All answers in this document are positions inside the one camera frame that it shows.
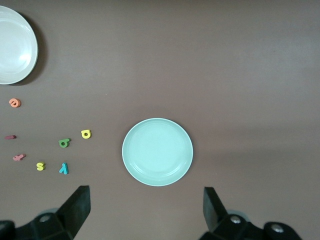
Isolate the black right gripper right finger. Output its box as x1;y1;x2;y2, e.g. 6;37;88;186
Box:
198;186;303;240

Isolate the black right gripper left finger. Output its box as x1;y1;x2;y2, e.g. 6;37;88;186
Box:
0;185;91;240

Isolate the teal letter y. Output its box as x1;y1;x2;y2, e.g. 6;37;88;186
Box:
58;162;70;175

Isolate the light green plate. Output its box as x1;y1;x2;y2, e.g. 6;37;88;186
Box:
121;117;194;187

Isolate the orange letter e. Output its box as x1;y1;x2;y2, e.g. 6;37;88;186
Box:
8;98;22;109

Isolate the off-white plate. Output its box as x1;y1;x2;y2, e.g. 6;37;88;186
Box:
0;5;39;85

